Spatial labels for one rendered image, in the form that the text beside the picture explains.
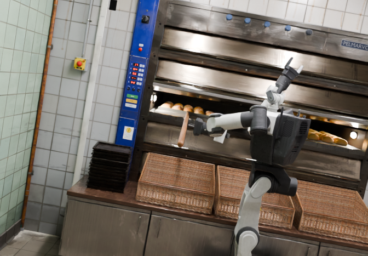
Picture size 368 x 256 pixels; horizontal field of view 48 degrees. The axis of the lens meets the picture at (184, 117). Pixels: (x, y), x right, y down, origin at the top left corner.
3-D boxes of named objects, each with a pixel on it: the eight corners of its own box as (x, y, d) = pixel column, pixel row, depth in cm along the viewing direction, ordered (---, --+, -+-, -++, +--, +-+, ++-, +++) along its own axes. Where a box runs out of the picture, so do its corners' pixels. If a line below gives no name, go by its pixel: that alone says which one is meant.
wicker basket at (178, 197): (142, 183, 343) (148, 151, 340) (209, 196, 342) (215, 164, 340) (133, 200, 294) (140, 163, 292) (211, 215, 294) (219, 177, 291)
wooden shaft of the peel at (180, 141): (182, 148, 198) (183, 142, 197) (176, 147, 198) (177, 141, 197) (189, 115, 368) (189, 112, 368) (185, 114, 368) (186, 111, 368)
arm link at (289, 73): (302, 75, 279) (292, 90, 280) (294, 72, 288) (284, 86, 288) (290, 65, 274) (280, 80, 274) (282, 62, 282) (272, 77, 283)
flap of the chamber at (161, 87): (152, 85, 322) (153, 90, 342) (379, 126, 322) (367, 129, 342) (153, 81, 322) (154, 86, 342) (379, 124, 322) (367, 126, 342)
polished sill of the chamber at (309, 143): (148, 115, 345) (149, 111, 345) (361, 154, 345) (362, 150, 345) (148, 116, 339) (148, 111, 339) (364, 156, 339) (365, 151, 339)
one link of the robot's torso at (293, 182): (290, 193, 261) (296, 166, 259) (295, 199, 248) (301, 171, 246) (246, 185, 261) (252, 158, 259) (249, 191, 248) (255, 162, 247)
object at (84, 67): (75, 69, 337) (76, 56, 336) (87, 71, 337) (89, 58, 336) (72, 68, 329) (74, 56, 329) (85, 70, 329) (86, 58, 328)
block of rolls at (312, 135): (279, 128, 413) (280, 123, 413) (326, 137, 413) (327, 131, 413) (293, 136, 353) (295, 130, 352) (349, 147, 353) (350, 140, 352)
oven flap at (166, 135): (143, 142, 341) (148, 119, 345) (358, 182, 340) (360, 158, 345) (143, 141, 336) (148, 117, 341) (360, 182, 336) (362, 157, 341)
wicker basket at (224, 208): (210, 197, 342) (216, 164, 339) (277, 209, 343) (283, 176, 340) (214, 216, 293) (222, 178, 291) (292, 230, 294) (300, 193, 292)
